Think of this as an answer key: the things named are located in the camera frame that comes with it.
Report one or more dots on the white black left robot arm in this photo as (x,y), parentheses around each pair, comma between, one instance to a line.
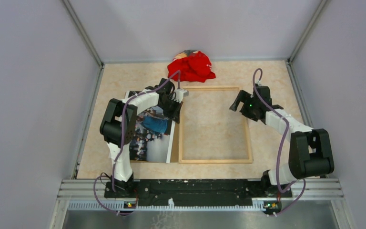
(118,127)

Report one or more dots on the brown cardboard backing board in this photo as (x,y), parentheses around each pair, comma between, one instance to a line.
(174,142)

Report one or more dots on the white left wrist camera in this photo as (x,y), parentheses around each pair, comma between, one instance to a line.
(179,95)

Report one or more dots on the light wooden picture frame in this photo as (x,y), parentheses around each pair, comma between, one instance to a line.
(209,132)

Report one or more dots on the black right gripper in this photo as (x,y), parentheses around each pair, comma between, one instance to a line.
(245,97)

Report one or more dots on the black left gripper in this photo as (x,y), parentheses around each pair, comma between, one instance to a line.
(175,114)

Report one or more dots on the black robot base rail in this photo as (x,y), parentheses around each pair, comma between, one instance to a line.
(193,192)

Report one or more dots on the printed colour photo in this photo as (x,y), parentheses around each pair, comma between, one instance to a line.
(153,118)

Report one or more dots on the red crumpled cloth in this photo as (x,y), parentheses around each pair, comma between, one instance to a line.
(193,65)

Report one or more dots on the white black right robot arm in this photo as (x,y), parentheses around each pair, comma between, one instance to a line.
(303,151)

